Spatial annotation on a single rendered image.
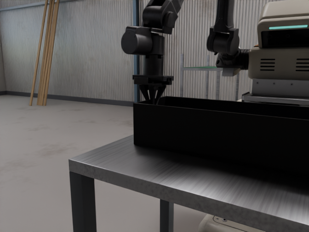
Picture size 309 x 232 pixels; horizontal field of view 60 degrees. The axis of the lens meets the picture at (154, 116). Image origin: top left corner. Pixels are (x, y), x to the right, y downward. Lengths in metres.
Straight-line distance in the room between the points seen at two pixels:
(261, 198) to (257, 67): 0.74
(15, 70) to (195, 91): 5.67
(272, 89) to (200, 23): 4.38
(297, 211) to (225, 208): 0.10
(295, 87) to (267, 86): 0.10
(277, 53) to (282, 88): 0.13
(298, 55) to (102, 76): 5.78
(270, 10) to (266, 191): 0.76
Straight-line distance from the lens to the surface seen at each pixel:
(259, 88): 1.13
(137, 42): 0.67
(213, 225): 1.36
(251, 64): 1.15
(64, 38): 7.46
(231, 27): 1.08
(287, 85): 1.11
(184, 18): 5.56
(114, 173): 0.56
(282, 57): 1.13
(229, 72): 1.18
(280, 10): 1.12
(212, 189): 0.49
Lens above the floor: 1.02
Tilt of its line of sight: 11 degrees down
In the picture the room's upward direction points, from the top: straight up
